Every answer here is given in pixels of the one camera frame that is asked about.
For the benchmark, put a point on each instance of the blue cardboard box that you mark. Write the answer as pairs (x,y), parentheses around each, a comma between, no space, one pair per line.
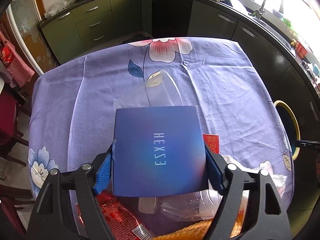
(158,151)

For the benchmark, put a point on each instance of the red checked apron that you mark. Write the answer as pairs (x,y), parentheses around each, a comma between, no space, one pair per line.
(14,64)

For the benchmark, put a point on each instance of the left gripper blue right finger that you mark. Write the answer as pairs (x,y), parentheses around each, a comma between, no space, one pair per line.
(215,166)

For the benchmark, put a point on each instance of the red cola can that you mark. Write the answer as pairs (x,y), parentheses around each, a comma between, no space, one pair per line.
(123,223)

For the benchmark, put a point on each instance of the steel kitchen faucet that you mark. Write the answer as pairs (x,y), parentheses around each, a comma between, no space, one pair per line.
(259,12)

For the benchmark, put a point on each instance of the yellow rimmed trash bin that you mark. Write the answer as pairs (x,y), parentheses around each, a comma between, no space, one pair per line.
(290,125)

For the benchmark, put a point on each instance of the red cup on counter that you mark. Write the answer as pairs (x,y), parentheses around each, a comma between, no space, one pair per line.
(300,50)

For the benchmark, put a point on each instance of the white tissue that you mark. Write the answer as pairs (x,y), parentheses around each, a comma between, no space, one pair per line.
(278,179)

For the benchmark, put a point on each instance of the dark wooden chair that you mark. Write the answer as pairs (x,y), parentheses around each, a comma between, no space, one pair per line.
(10,135)

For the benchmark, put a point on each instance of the orange bumpy foam pad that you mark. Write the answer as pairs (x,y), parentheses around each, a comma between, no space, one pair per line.
(198,230)

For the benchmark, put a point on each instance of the clear plastic cup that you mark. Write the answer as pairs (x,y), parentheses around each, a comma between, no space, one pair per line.
(158,90)

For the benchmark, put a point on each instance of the purple floral tablecloth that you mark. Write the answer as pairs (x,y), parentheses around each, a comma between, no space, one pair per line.
(73,121)

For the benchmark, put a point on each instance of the red white milk carton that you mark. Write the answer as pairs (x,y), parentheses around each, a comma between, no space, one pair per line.
(212,141)

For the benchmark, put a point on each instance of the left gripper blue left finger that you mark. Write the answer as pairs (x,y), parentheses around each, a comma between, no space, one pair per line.
(102,166)

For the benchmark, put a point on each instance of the clear plastic water bottle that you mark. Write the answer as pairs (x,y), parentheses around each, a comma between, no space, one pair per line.
(190,207)

